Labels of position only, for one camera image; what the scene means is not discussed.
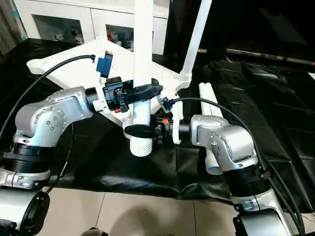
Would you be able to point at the white plastic table top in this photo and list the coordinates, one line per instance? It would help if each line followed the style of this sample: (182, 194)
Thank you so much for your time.
(73, 68)

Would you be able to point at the white plastic table leg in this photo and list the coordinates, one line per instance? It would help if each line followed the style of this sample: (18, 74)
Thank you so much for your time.
(197, 37)
(211, 98)
(205, 98)
(142, 37)

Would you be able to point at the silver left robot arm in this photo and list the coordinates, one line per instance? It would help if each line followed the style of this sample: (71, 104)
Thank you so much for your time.
(49, 115)

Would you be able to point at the black table mat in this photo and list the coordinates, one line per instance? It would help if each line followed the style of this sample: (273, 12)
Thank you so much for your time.
(147, 172)

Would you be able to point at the small gold label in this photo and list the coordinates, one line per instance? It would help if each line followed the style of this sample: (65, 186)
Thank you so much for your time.
(202, 50)

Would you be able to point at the white glass-door cabinet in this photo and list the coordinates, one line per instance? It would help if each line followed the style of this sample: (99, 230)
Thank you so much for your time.
(86, 12)

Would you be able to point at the black backdrop cloth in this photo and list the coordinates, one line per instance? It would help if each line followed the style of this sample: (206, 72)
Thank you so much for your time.
(246, 24)

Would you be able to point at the grey window curtain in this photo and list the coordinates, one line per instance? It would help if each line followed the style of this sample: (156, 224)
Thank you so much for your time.
(9, 27)

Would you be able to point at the dark metal rod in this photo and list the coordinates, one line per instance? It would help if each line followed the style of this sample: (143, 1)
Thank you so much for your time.
(270, 57)

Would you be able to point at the white flat board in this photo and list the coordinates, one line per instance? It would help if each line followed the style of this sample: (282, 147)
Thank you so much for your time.
(312, 75)

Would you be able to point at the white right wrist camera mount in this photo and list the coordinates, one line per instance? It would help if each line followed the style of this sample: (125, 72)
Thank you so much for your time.
(177, 115)

